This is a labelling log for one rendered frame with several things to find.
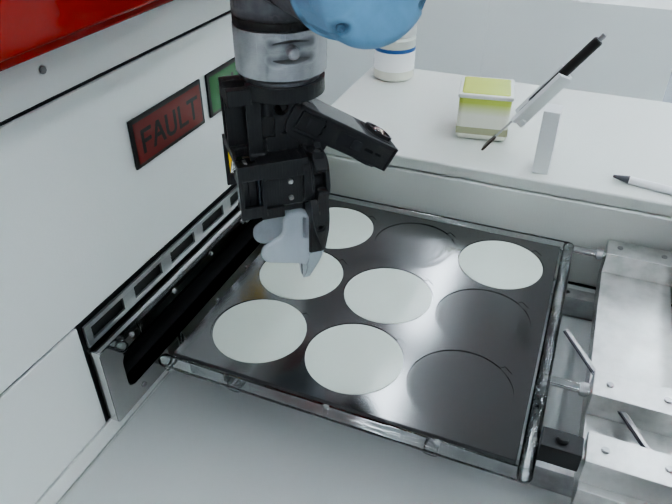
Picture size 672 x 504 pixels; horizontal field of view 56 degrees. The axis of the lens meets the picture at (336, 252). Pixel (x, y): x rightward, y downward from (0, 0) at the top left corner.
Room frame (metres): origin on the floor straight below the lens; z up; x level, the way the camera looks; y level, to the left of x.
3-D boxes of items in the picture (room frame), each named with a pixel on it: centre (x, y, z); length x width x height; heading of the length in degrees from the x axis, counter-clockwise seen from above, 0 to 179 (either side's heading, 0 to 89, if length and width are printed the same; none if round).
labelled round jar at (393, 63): (1.09, -0.10, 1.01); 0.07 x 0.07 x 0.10
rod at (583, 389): (0.43, -0.23, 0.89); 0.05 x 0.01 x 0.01; 68
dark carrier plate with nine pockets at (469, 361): (0.56, -0.06, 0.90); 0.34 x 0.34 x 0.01; 68
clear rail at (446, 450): (0.39, 0.01, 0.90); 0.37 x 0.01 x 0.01; 68
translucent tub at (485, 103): (0.86, -0.21, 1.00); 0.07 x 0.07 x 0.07; 77
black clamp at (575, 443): (0.35, -0.20, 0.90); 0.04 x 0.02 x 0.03; 68
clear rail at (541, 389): (0.49, -0.23, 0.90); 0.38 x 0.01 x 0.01; 158
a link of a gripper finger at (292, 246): (0.50, 0.04, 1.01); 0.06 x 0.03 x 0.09; 109
